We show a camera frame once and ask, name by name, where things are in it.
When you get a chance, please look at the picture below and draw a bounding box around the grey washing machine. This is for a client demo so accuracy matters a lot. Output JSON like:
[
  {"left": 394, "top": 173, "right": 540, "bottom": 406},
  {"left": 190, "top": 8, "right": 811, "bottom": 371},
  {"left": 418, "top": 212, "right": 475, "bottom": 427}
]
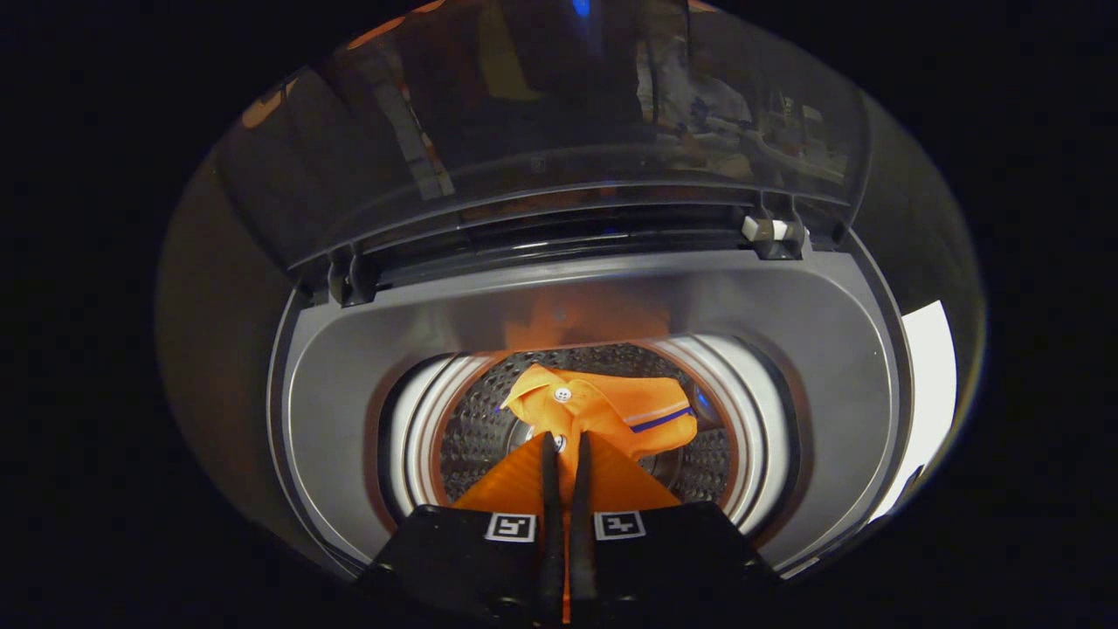
[{"left": 266, "top": 223, "right": 914, "bottom": 583}]

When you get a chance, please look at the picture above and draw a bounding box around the yellow polo shirt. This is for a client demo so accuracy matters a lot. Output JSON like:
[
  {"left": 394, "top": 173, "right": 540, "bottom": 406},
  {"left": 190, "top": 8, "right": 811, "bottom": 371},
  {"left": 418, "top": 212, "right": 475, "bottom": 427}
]
[{"left": 501, "top": 363, "right": 700, "bottom": 461}]

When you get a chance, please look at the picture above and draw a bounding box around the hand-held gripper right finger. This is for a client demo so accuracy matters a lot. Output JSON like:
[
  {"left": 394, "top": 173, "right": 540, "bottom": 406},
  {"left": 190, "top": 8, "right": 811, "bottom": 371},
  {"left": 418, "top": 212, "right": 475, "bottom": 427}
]
[{"left": 571, "top": 432, "right": 783, "bottom": 626}]

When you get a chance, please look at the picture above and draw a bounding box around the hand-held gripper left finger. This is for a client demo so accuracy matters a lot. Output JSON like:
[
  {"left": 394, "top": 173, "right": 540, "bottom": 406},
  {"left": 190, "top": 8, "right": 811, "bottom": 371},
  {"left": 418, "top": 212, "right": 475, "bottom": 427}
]
[{"left": 358, "top": 432, "right": 565, "bottom": 626}]

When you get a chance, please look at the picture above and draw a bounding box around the white board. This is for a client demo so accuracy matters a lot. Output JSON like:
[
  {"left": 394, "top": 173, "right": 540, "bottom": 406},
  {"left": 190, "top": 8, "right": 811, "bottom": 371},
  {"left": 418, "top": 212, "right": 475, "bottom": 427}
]
[{"left": 869, "top": 300, "right": 958, "bottom": 522}]

